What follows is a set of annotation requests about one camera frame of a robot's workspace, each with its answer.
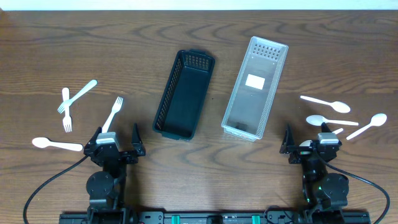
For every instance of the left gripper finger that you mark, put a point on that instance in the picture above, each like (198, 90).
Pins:
(94, 137)
(136, 139)

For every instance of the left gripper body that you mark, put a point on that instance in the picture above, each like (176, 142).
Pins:
(123, 156)

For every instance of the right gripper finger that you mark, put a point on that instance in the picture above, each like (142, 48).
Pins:
(325, 128)
(288, 144)

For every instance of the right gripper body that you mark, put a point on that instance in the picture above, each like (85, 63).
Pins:
(297, 152)

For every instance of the white plastic spoon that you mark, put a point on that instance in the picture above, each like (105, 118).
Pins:
(338, 106)
(318, 120)
(377, 120)
(43, 142)
(337, 131)

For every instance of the white plastic fork vertical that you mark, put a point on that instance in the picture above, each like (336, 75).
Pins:
(67, 120)

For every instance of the white plastic fork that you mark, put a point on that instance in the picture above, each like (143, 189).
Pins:
(84, 90)
(115, 109)

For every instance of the black plastic basket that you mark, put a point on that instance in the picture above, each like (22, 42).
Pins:
(184, 95)

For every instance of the clear plastic basket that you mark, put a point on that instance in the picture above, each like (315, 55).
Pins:
(248, 108)

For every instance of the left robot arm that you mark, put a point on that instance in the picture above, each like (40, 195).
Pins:
(106, 188)

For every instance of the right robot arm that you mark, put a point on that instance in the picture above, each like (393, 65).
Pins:
(325, 193)

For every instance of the white label in basket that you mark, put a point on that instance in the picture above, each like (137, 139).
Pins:
(255, 82)

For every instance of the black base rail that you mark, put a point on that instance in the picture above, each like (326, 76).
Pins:
(268, 217)

